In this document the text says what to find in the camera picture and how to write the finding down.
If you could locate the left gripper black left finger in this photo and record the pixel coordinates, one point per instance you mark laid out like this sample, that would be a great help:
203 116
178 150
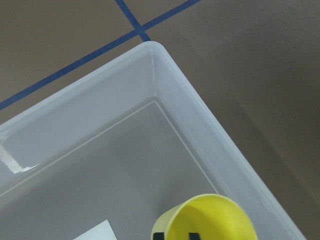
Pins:
158 236

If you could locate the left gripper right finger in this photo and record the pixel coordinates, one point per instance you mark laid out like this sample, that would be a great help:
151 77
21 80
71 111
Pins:
194 236

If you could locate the yellow plastic cup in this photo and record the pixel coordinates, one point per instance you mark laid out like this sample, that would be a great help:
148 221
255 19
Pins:
213 216

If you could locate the white label in box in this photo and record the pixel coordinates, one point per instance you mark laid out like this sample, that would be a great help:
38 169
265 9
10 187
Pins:
102 231

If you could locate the translucent plastic storage box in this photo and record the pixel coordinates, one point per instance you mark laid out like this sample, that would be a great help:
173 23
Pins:
123 144

